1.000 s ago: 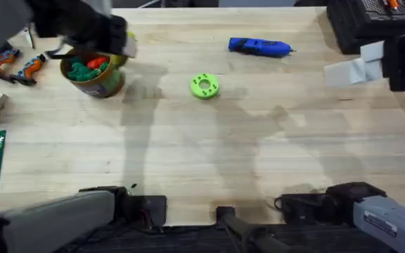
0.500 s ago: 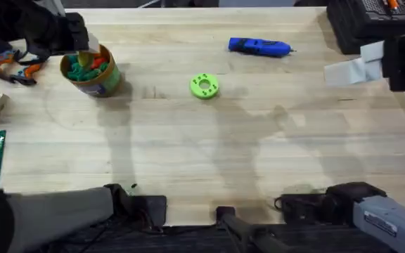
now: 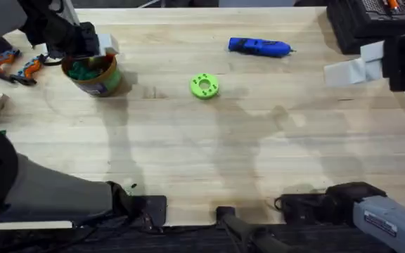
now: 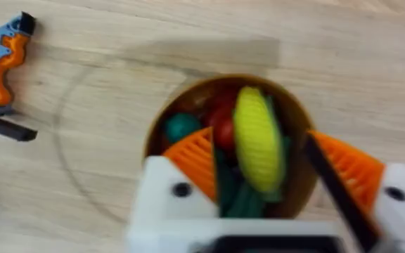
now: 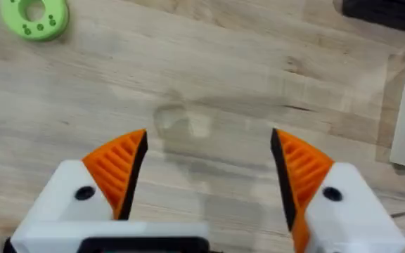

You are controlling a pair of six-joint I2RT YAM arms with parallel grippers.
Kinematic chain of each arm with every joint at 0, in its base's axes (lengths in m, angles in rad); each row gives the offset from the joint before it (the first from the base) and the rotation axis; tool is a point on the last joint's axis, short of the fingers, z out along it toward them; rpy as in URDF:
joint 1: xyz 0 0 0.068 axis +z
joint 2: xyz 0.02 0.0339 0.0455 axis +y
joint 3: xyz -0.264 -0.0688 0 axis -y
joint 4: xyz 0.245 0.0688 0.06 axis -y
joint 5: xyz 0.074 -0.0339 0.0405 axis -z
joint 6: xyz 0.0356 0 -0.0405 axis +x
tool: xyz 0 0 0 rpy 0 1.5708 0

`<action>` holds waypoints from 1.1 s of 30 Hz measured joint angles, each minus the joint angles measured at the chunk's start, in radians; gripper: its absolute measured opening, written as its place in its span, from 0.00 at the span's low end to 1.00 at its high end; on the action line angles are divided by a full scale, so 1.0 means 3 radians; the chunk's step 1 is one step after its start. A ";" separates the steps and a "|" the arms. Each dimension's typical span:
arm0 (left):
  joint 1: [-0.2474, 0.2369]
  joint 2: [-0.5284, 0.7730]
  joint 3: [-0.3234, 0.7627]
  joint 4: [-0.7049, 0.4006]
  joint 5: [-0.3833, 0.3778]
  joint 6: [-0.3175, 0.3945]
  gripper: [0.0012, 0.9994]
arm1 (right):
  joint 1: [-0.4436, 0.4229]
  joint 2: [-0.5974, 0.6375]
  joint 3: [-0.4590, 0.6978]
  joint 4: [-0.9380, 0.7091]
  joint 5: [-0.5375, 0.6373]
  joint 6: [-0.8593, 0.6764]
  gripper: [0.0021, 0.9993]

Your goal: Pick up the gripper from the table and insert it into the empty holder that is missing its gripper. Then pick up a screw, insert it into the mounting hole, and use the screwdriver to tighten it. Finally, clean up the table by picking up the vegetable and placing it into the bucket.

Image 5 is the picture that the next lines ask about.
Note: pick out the green disc with holes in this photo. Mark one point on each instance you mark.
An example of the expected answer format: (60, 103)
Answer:
(35, 19)

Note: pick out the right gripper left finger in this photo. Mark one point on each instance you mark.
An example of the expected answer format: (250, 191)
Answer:
(114, 172)

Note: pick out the black box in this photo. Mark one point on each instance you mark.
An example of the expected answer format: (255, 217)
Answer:
(385, 14)

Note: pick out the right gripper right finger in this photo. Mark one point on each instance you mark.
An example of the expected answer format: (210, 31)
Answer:
(315, 189)

